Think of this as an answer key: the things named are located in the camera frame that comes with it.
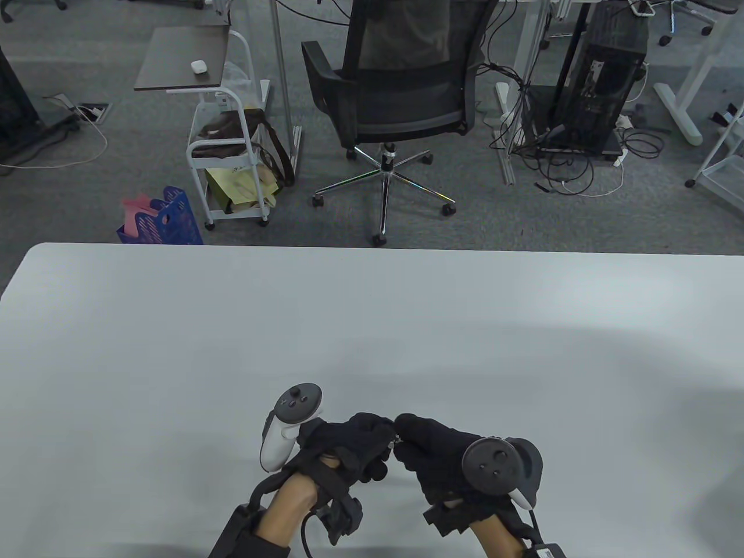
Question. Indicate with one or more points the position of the person's left hand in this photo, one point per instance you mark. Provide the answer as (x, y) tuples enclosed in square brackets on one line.
[(349, 439)]

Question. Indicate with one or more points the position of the person's right hand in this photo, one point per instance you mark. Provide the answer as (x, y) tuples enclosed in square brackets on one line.
[(436, 444)]

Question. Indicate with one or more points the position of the person's left forearm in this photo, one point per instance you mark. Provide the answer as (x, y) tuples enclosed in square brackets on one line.
[(288, 514)]

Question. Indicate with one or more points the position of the person's right forearm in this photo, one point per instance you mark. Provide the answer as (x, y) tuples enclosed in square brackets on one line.
[(494, 535)]

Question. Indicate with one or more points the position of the black right forearm sensor box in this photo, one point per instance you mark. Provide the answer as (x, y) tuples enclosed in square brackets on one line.
[(549, 550)]

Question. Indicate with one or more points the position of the black left forearm sensor box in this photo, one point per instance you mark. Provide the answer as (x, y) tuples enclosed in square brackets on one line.
[(235, 532)]

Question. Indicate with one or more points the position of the grey white right hand controller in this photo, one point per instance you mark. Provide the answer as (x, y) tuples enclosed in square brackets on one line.
[(493, 465)]

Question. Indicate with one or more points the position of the grey white hand controller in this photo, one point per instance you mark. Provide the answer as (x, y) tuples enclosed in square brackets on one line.
[(296, 404), (493, 465)]

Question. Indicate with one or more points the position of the grey white left hand controller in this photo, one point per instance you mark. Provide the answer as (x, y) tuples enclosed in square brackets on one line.
[(296, 404)]

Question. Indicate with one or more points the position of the yellow paper bag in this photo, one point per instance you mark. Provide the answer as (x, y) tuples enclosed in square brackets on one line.
[(232, 186)]

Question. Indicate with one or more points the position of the blue plastic basket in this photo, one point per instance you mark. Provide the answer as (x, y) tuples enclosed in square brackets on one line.
[(174, 221)]

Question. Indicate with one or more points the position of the pink paper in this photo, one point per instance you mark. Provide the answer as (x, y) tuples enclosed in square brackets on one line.
[(136, 212)]

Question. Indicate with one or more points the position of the white rolling cart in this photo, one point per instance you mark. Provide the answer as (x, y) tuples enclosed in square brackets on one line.
[(200, 150)]

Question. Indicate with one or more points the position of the black mesh office chair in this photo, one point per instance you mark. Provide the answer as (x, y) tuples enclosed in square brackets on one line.
[(407, 110)]

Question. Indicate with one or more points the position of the brown bag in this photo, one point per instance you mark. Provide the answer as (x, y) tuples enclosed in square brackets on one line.
[(229, 125)]

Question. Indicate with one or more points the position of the white power strip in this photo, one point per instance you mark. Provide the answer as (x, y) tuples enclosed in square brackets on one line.
[(623, 122)]

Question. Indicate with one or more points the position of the clear plastic bag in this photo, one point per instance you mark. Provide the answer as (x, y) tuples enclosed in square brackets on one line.
[(238, 78)]

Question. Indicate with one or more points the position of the white earbud case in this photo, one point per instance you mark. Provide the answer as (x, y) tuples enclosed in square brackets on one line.
[(199, 67)]

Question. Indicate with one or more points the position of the black computer tower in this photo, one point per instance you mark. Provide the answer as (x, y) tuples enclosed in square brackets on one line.
[(604, 75)]

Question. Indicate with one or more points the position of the white desk leg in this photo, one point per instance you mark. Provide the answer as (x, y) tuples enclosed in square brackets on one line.
[(532, 35), (677, 110)]

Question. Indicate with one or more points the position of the floor socket box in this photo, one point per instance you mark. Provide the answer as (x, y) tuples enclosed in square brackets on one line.
[(93, 113)]

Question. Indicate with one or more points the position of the dark brown side table top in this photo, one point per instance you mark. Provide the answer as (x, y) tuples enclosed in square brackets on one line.
[(183, 58)]

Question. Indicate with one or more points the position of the black wheeled chair base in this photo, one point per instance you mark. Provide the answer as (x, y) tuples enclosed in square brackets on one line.
[(664, 39)]

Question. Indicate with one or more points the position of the black floor stand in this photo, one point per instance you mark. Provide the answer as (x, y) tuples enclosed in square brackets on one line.
[(11, 99)]

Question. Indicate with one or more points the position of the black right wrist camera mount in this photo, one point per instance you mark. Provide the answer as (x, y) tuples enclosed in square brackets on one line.
[(446, 518)]

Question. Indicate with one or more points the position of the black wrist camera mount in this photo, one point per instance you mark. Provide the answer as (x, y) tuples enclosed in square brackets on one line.
[(343, 520), (446, 518)]

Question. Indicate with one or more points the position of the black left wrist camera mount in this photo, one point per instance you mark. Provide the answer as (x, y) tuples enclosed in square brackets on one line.
[(343, 520)]

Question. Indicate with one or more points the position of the silver metal post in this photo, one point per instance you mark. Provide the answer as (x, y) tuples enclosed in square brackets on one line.
[(282, 70)]

